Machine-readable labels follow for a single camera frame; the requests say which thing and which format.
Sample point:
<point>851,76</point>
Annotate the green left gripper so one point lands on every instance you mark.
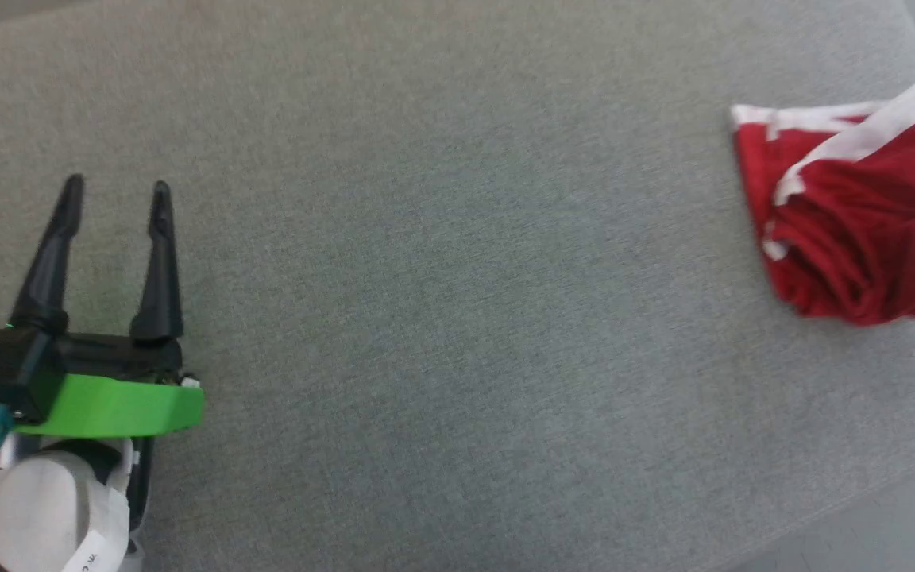
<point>116,405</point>

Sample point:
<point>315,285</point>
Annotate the red garment with white trim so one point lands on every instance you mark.
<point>847,222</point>

